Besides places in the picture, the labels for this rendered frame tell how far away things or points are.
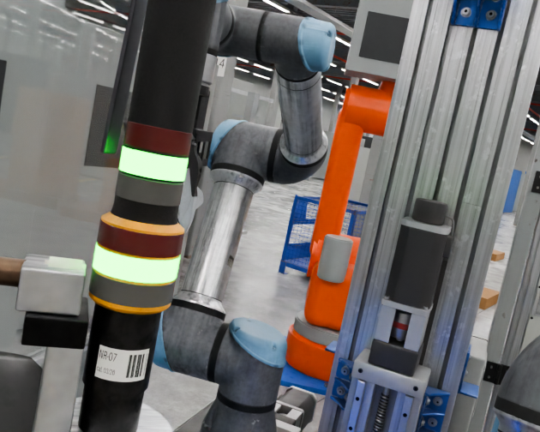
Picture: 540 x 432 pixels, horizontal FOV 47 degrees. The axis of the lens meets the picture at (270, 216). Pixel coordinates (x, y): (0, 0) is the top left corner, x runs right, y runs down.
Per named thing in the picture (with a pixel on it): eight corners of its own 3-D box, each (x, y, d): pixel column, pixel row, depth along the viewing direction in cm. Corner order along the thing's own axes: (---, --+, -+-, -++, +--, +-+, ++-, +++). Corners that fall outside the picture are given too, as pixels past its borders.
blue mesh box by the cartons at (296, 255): (276, 272, 752) (292, 193, 739) (324, 264, 859) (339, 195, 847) (339, 293, 706) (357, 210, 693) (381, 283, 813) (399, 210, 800)
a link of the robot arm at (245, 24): (266, 67, 101) (249, 56, 90) (201, 55, 103) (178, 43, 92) (275, 18, 100) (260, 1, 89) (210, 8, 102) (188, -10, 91)
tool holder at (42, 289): (-14, 482, 29) (16, 279, 27) (3, 409, 35) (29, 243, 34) (177, 483, 31) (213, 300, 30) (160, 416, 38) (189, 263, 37)
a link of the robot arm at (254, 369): (271, 413, 112) (285, 343, 110) (201, 393, 115) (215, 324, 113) (283, 389, 124) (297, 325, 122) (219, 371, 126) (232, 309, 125)
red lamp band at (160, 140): (125, 147, 29) (129, 121, 29) (121, 141, 33) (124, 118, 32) (194, 159, 30) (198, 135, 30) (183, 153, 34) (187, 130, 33)
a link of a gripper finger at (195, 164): (207, 195, 87) (197, 133, 86) (202, 195, 85) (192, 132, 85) (177, 200, 88) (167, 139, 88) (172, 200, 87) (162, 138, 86)
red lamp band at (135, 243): (97, 251, 29) (101, 226, 29) (95, 232, 34) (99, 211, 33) (187, 262, 31) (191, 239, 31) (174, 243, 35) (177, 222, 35)
